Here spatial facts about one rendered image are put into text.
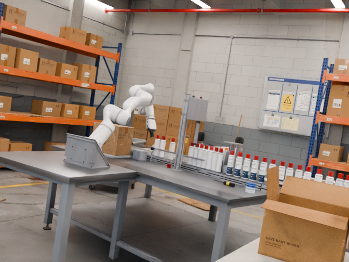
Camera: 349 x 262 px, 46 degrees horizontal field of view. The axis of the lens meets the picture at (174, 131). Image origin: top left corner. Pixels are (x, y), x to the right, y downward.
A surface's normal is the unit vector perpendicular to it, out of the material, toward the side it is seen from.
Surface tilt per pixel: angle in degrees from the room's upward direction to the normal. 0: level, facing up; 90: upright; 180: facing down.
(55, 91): 90
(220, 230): 90
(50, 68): 90
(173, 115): 90
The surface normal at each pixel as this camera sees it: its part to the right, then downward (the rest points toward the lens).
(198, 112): 0.25, 0.09
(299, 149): -0.52, -0.04
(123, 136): 0.86, 0.15
